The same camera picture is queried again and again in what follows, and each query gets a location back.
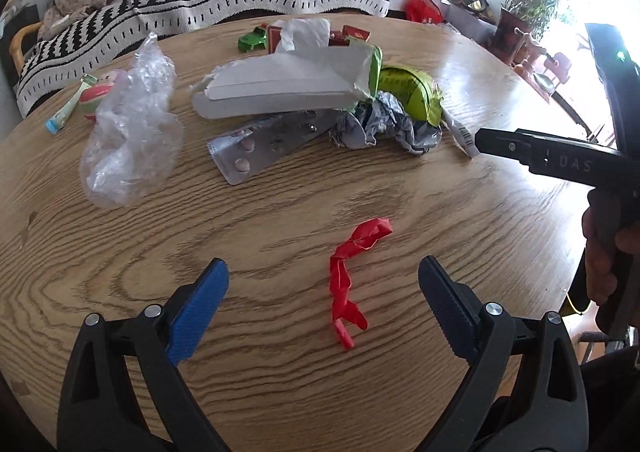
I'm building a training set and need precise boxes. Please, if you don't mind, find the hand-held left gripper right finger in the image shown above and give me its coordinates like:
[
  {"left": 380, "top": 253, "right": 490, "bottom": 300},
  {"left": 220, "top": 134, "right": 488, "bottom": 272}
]
[{"left": 418, "top": 255, "right": 590, "bottom": 452}]

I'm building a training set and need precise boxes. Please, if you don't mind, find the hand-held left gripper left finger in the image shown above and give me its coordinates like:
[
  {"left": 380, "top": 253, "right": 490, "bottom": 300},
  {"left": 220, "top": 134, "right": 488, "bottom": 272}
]
[{"left": 56, "top": 257, "right": 231, "bottom": 452}]

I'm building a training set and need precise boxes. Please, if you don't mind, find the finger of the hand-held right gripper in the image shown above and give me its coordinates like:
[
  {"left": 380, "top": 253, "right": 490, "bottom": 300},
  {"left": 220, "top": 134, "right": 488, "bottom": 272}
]
[{"left": 475, "top": 128, "right": 538, "bottom": 168}]

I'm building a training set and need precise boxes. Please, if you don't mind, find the white barcode label strip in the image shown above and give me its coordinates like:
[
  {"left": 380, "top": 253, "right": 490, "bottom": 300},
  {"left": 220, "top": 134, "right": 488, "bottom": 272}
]
[{"left": 442, "top": 109, "right": 481, "bottom": 159}]

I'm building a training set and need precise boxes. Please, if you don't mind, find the red wrapper strip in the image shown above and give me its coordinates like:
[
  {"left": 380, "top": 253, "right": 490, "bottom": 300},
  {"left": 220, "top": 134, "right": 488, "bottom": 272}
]
[{"left": 329, "top": 217, "right": 394, "bottom": 350}]

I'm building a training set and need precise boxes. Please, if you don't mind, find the small white tube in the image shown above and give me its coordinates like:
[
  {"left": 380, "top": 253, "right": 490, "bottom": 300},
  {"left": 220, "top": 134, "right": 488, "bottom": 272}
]
[{"left": 45, "top": 74, "right": 99, "bottom": 134}]

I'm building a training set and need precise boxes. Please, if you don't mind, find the green toy car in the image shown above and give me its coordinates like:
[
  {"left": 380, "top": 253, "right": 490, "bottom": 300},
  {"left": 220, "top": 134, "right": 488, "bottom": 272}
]
[{"left": 237, "top": 27, "right": 268, "bottom": 54}]

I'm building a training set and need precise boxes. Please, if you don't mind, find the person's right hand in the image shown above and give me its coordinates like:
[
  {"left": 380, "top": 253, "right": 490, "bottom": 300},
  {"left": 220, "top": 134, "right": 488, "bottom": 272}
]
[{"left": 581, "top": 194, "right": 640, "bottom": 305}]

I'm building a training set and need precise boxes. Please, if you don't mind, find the green and silver snack wrapper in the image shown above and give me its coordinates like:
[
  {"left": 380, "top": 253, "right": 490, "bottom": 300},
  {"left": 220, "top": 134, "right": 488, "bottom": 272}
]
[{"left": 327, "top": 91, "right": 443, "bottom": 155}]

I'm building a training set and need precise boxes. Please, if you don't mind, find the red plastic bag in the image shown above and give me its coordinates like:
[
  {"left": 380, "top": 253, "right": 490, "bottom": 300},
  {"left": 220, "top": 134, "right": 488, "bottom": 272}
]
[{"left": 404, "top": 0, "right": 445, "bottom": 25}]

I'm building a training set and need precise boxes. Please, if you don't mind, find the silver pill blister pack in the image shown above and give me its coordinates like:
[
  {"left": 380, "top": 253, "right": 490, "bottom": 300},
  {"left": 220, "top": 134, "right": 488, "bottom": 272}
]
[{"left": 207, "top": 108, "right": 351, "bottom": 186}]

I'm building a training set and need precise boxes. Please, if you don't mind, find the clear crumpled plastic bag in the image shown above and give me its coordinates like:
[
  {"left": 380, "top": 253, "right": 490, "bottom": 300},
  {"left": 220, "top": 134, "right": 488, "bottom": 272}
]
[{"left": 80, "top": 32, "right": 185, "bottom": 209}]

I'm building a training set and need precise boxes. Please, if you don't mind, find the torn grey cardboard box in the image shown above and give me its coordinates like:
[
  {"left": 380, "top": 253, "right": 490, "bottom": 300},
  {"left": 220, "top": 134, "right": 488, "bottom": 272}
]
[{"left": 191, "top": 39, "right": 383, "bottom": 120}]

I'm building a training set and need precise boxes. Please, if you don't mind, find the pink green toy ball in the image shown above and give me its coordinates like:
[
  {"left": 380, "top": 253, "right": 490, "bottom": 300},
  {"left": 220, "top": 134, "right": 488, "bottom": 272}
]
[{"left": 79, "top": 70, "right": 132, "bottom": 121}]

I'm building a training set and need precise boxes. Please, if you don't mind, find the red white carton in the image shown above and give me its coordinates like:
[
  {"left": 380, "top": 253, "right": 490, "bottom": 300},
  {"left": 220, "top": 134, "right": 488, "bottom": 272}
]
[{"left": 265, "top": 22, "right": 287, "bottom": 54}]

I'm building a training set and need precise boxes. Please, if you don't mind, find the brown garment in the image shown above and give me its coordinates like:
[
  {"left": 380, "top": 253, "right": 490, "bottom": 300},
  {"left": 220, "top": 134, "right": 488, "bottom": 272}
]
[{"left": 37, "top": 0, "right": 123, "bottom": 40}]

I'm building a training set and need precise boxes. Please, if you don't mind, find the wooden sofa frame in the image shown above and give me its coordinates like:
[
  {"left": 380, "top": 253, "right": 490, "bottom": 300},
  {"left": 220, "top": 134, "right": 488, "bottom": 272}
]
[{"left": 9, "top": 0, "right": 394, "bottom": 75}]

